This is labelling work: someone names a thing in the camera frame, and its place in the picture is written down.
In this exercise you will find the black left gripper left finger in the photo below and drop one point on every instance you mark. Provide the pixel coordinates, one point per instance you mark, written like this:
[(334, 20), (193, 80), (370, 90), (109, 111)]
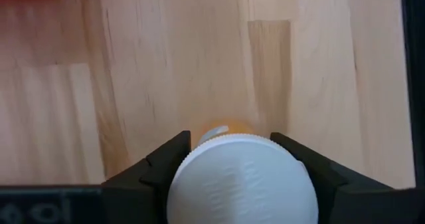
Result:
[(142, 190)]

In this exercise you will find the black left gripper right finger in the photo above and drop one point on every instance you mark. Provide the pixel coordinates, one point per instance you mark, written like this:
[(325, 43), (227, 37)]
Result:
[(299, 151)]

